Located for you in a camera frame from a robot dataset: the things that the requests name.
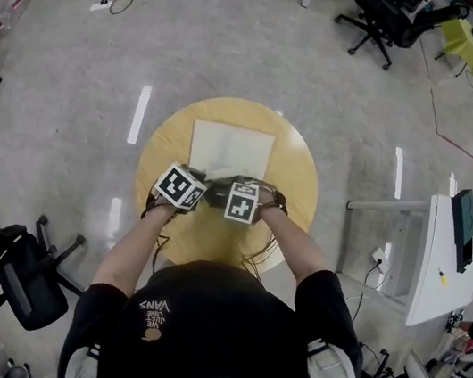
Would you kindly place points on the white power strip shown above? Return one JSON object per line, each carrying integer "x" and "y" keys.
{"x": 100, "y": 5}

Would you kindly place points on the dark teal flat box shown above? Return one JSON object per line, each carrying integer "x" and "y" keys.
{"x": 465, "y": 215}

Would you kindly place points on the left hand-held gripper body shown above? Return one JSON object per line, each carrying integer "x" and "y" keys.
{"x": 173, "y": 186}

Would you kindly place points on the white floor socket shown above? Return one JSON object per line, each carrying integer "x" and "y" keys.
{"x": 380, "y": 259}

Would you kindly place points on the white cloth pouch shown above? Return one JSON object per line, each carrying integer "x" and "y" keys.
{"x": 229, "y": 150}

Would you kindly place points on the person's left forearm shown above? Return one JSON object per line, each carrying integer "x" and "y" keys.
{"x": 130, "y": 251}

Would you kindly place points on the yellow-green cloth table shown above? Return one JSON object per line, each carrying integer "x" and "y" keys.
{"x": 466, "y": 43}

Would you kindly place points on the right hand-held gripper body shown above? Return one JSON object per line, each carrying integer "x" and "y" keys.
{"x": 240, "y": 207}

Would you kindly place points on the white desk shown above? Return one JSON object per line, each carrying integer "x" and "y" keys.
{"x": 439, "y": 300}

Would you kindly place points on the yellow screwdriver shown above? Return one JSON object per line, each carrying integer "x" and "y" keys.
{"x": 443, "y": 278}

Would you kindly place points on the person's black t-shirt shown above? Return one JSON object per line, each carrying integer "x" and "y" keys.
{"x": 214, "y": 338}

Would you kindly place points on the round wooden table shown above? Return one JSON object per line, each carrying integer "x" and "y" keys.
{"x": 292, "y": 180}

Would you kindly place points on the person's right forearm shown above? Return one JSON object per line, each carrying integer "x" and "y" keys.
{"x": 294, "y": 248}

